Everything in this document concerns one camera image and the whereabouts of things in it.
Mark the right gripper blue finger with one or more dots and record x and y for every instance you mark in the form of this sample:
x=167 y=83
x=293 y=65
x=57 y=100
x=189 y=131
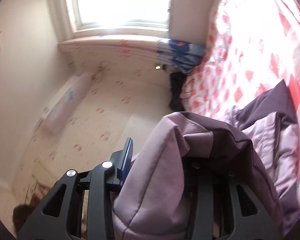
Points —
x=122 y=162

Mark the lilac and purple jacket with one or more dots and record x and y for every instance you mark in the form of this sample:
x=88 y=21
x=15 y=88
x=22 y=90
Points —
x=256 y=146

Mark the blue patterned left curtain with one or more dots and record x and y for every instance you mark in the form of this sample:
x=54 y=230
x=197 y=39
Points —
x=182 y=55

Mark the window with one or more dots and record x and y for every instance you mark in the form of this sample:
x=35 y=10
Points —
x=151 y=15

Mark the pink checkered plastic bed cover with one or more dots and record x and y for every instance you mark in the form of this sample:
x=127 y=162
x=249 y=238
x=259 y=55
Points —
x=252 y=45

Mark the white wall air conditioner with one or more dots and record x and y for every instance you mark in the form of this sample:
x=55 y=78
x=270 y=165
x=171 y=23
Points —
x=63 y=104

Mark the black clothing pile by wall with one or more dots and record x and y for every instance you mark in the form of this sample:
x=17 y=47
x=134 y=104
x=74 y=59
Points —
x=176 y=83

